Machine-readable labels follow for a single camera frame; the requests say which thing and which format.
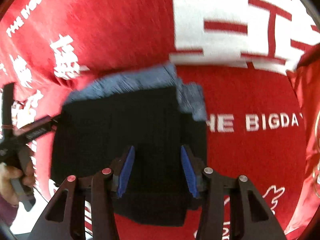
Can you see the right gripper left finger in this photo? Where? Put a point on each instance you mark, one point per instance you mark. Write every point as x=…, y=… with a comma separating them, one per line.
x=64, y=216

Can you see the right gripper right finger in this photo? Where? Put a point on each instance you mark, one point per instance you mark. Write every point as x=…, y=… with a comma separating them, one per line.
x=250, y=216

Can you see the red embroidered cushion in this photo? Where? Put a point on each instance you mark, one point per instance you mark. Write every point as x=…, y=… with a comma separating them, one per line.
x=305, y=84

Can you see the person's left hand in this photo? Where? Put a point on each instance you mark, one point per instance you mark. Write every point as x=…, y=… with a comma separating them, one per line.
x=9, y=173

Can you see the red sofa cover white characters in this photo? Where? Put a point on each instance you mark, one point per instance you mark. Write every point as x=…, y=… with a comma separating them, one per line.
x=238, y=51

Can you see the black pants with blue stripe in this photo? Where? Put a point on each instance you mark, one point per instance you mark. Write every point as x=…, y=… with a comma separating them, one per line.
x=152, y=111

